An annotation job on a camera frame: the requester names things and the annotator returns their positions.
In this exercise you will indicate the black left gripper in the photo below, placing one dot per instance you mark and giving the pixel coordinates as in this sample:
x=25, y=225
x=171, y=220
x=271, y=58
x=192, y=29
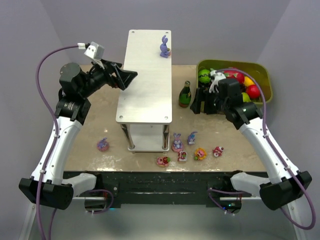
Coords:
x=114, y=76

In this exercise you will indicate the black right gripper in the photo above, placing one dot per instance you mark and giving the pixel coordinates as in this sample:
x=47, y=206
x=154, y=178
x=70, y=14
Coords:
x=206, y=97

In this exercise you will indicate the purple bunny with blue bow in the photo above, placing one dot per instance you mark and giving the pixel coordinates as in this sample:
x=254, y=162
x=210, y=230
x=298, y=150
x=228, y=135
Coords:
x=191, y=139

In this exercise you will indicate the purple bunny with strawberry cake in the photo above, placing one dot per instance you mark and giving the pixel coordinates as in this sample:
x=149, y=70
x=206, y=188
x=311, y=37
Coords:
x=165, y=51

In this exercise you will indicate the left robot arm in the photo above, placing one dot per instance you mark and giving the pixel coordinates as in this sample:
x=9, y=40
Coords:
x=46, y=185

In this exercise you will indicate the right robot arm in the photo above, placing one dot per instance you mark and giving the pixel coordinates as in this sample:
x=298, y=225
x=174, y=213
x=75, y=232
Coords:
x=284, y=183

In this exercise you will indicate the white two-tier shelf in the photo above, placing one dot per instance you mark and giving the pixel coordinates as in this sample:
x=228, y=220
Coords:
x=144, y=109

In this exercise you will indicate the purple toy grape bunch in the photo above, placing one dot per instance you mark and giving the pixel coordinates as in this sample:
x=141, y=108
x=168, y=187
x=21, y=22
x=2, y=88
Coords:
x=242, y=88

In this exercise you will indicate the green glass bottle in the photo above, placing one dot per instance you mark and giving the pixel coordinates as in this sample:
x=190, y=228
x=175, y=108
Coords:
x=185, y=95

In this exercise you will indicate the green toy lime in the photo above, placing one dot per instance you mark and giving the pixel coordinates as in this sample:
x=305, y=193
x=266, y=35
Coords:
x=204, y=76

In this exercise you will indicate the red toy dragon fruit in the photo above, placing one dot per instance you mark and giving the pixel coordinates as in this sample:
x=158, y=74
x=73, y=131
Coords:
x=233, y=74

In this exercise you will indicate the green toy apple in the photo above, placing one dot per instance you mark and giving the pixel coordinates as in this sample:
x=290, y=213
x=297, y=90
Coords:
x=245, y=97

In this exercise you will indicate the pink yellow bear toy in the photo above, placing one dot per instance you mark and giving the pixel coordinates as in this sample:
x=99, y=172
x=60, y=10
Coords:
x=199, y=154

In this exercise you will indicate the red pink bear toy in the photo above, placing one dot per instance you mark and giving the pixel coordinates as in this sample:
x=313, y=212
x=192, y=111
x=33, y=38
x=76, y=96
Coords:
x=217, y=151

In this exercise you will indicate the yellow toy lemon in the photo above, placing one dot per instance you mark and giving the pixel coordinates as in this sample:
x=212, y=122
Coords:
x=248, y=82

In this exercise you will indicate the red toy apple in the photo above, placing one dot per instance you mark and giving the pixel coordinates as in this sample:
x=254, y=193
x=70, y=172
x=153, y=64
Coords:
x=253, y=91

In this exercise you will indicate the red white strawberry toy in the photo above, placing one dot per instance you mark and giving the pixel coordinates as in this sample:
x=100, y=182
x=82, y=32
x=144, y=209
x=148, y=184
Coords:
x=182, y=156

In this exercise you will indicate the olive green plastic bin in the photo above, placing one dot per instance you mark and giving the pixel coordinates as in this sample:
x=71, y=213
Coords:
x=255, y=70

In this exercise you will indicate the pink strawberry donut toy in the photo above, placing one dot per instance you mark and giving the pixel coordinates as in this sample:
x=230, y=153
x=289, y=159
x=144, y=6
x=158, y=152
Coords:
x=163, y=161

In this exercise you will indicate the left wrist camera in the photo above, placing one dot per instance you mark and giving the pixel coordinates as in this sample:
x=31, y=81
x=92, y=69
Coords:
x=94, y=51

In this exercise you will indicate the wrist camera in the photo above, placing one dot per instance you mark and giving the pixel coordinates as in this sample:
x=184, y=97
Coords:
x=94, y=51
x=215, y=77

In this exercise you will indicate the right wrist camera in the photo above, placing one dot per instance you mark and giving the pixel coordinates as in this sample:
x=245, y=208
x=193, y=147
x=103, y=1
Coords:
x=215, y=77

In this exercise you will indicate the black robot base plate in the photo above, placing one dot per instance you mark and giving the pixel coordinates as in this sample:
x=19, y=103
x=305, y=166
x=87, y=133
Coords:
x=163, y=187

